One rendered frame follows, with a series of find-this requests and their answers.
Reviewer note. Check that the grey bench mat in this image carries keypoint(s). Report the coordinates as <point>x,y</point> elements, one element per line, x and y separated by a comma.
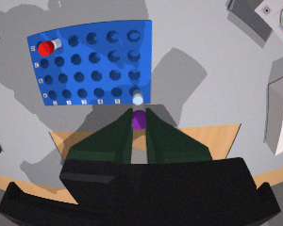
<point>208,68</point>

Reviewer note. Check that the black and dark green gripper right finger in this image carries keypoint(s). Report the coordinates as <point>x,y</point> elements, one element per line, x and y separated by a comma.
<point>170,144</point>

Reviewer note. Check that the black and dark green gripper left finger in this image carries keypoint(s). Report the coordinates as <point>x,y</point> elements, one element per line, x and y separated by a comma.
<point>111,143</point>

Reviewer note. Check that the blue tube rack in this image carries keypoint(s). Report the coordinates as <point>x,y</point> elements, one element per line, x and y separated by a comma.
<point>124,64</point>

